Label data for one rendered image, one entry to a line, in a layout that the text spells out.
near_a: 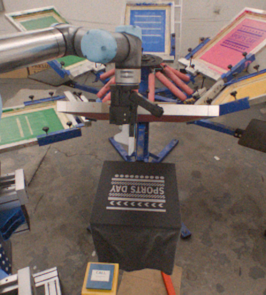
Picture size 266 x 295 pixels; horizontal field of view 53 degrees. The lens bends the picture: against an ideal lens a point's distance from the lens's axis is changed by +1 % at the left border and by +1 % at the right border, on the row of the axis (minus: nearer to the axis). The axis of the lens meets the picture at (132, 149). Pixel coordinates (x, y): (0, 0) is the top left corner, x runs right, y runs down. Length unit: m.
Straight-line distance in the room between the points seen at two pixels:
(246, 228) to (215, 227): 0.27
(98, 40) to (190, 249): 2.02
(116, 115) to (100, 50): 0.21
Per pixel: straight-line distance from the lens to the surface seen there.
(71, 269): 2.33
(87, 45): 0.68
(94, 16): 5.62
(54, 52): 0.72
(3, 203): 1.24
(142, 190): 1.46
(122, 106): 0.78
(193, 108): 0.97
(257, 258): 2.53
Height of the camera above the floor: 1.99
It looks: 36 degrees down
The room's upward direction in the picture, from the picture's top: straight up
